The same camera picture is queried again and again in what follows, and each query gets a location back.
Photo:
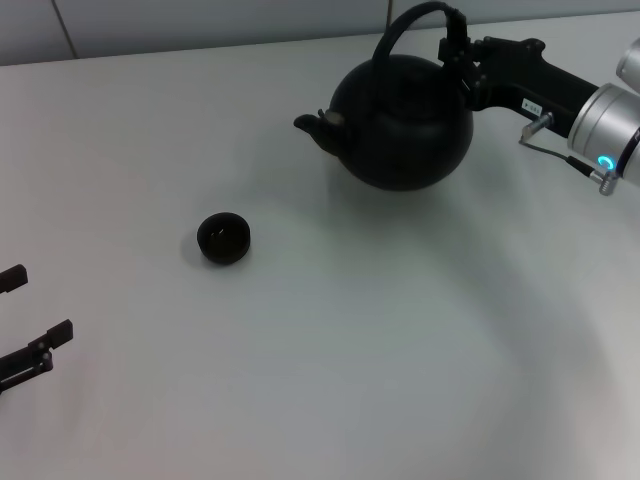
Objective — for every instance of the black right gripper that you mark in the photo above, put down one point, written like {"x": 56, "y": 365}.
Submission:
{"x": 525, "y": 80}

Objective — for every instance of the dark round teacup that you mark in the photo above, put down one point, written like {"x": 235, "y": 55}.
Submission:
{"x": 222, "y": 240}

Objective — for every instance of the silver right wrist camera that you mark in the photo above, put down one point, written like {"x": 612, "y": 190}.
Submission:
{"x": 631, "y": 65}

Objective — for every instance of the black round teapot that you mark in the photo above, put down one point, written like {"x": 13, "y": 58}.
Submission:
{"x": 400, "y": 140}

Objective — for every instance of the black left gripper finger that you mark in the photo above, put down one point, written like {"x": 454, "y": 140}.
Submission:
{"x": 12, "y": 279}
{"x": 35, "y": 352}

